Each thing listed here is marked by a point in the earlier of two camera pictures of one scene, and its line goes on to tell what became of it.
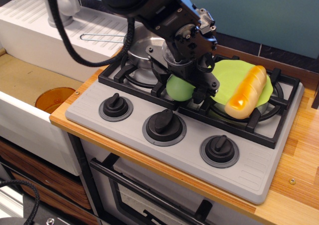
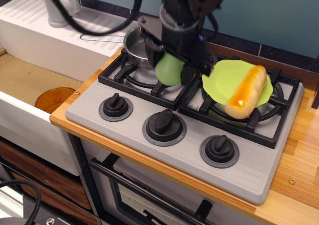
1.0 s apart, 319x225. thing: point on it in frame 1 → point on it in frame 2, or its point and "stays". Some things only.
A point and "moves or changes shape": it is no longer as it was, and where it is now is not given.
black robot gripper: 164,65 → 180,35
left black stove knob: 116,109 stays
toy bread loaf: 241,102 stays
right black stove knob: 220,151 stays
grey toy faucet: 68,2 stays
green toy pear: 178,89 moves or changes shape
